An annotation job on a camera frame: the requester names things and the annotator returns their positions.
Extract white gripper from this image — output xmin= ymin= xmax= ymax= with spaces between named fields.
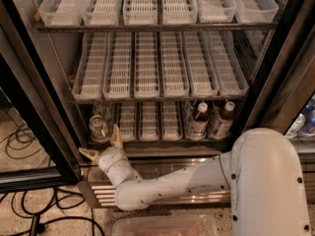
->
xmin=79 ymin=124 xmax=127 ymax=173

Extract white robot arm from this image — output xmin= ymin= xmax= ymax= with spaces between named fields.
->
xmin=79 ymin=127 xmax=312 ymax=236

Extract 7up can behind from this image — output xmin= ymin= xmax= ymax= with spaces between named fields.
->
xmin=93 ymin=102 xmax=113 ymax=123

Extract steel fridge bottom grille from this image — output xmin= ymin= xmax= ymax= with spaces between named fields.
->
xmin=78 ymin=157 xmax=315 ymax=208

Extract black open fridge door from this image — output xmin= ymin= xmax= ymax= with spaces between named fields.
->
xmin=0 ymin=0 xmax=86 ymax=193

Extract right glass fridge door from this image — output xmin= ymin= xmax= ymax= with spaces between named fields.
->
xmin=244 ymin=0 xmax=315 ymax=134

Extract white can right fridge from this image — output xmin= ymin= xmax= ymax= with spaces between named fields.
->
xmin=285 ymin=114 xmax=305 ymax=139

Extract blue pepsi can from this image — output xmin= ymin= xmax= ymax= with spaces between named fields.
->
xmin=298 ymin=103 xmax=315 ymax=138

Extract tray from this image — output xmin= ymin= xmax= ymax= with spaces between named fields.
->
xmin=103 ymin=32 xmax=132 ymax=99
xmin=183 ymin=31 xmax=219 ymax=97
xmin=38 ymin=0 xmax=84 ymax=27
xmin=117 ymin=102 xmax=136 ymax=142
xmin=140 ymin=102 xmax=158 ymax=142
xmin=159 ymin=31 xmax=189 ymax=97
xmin=161 ymin=0 xmax=198 ymax=25
xmin=123 ymin=0 xmax=158 ymax=26
xmin=196 ymin=0 xmax=236 ymax=24
xmin=208 ymin=31 xmax=249 ymax=96
xmin=81 ymin=0 xmax=122 ymax=27
xmin=234 ymin=0 xmax=279 ymax=24
xmin=72 ymin=32 xmax=107 ymax=101
xmin=161 ymin=101 xmax=182 ymax=141
xmin=134 ymin=32 xmax=159 ymax=98

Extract left brown tea bottle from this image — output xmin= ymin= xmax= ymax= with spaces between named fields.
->
xmin=186 ymin=101 xmax=209 ymax=141

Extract brown tea bottle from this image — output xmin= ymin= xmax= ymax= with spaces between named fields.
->
xmin=186 ymin=101 xmax=209 ymax=141
xmin=209 ymin=101 xmax=235 ymax=140

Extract clear plastic bin on floor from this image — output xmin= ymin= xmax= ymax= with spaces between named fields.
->
xmin=111 ymin=215 xmax=220 ymax=236

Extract right brown tea bottle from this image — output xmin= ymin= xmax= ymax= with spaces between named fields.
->
xmin=209 ymin=101 xmax=235 ymax=140

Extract black floor cables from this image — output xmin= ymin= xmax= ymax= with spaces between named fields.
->
xmin=0 ymin=108 xmax=106 ymax=236

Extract middle wire shelf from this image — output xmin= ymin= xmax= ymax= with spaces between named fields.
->
xmin=70 ymin=95 xmax=246 ymax=104

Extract wire shelf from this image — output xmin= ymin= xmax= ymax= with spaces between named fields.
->
xmin=70 ymin=95 xmax=246 ymax=104
xmin=35 ymin=23 xmax=277 ymax=32

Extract top wire shelf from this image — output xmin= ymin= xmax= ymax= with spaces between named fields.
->
xmin=35 ymin=23 xmax=277 ymax=32

